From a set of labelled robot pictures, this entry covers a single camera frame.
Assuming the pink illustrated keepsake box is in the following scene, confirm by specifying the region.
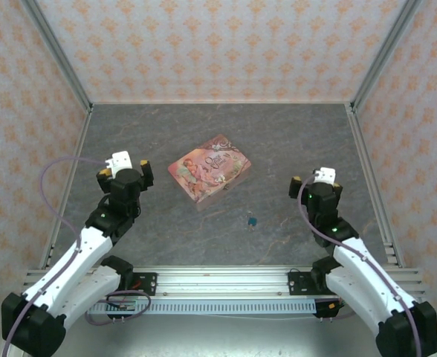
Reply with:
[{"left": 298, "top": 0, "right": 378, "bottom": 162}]
[{"left": 167, "top": 134, "right": 253, "bottom": 213}]

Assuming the aluminium corner post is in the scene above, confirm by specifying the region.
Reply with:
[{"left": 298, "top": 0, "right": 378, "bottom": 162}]
[
  {"left": 350, "top": 0, "right": 424, "bottom": 112},
  {"left": 20, "top": 0, "right": 94, "bottom": 112}
]

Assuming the grey metal panel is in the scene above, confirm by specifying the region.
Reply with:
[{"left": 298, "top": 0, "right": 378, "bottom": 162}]
[{"left": 54, "top": 312, "right": 383, "bottom": 357}]

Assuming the aluminium cross rail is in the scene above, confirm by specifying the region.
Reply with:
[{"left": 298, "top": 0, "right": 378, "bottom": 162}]
[{"left": 21, "top": 265, "right": 424, "bottom": 299}]

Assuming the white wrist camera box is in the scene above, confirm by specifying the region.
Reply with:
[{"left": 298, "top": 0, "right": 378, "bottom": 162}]
[
  {"left": 311, "top": 167, "right": 338, "bottom": 185},
  {"left": 104, "top": 149, "right": 134, "bottom": 173}
]

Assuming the white slotted cable duct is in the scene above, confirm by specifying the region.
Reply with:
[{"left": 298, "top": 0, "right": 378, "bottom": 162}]
[{"left": 91, "top": 300, "right": 318, "bottom": 315}]

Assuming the aluminium side frame rail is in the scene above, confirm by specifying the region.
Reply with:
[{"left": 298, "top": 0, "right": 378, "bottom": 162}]
[
  {"left": 39, "top": 106, "right": 94, "bottom": 269},
  {"left": 346, "top": 103, "right": 406, "bottom": 269}
]

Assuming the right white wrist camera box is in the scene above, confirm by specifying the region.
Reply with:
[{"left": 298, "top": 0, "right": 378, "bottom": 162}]
[{"left": 311, "top": 167, "right": 338, "bottom": 185}]

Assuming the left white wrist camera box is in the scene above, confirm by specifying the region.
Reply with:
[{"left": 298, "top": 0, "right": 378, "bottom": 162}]
[{"left": 104, "top": 149, "right": 134, "bottom": 173}]

